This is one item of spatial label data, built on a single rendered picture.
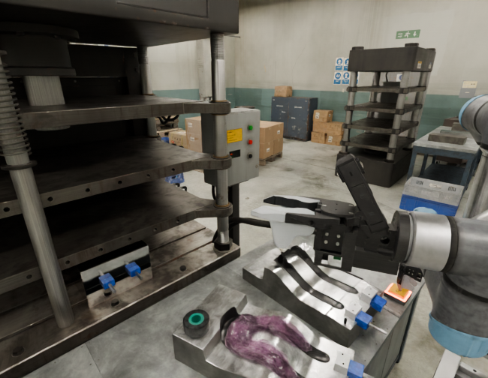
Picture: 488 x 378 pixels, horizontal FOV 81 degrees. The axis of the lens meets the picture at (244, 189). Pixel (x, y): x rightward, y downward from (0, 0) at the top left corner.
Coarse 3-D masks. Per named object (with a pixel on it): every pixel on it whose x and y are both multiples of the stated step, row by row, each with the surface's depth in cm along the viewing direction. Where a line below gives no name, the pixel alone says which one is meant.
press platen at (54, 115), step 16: (96, 96) 159; (112, 96) 159; (128, 96) 159; (144, 96) 159; (32, 112) 88; (48, 112) 90; (64, 112) 93; (80, 112) 97; (96, 112) 100; (112, 112) 104; (128, 112) 108; (144, 112) 112; (160, 112) 116; (176, 112) 122; (192, 112) 124; (208, 112) 124; (224, 112) 124; (32, 128) 89
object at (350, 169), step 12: (348, 156) 39; (336, 168) 41; (348, 168) 39; (360, 168) 39; (348, 180) 39; (360, 180) 38; (360, 192) 39; (360, 204) 39; (372, 204) 38; (372, 216) 39; (384, 216) 40; (372, 228) 39; (384, 228) 39
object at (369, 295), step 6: (366, 288) 104; (372, 288) 104; (366, 294) 102; (372, 294) 102; (366, 300) 102; (372, 300) 101; (378, 300) 101; (384, 300) 101; (372, 306) 101; (378, 306) 99; (384, 306) 100; (390, 312) 98
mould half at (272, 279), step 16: (272, 256) 133; (288, 256) 121; (256, 272) 123; (272, 272) 112; (304, 272) 115; (336, 272) 119; (272, 288) 115; (288, 288) 108; (320, 288) 110; (336, 288) 110; (288, 304) 110; (304, 304) 104; (320, 304) 102; (368, 304) 101; (304, 320) 106; (320, 320) 100; (336, 320) 95; (352, 320) 95; (336, 336) 96; (352, 336) 95
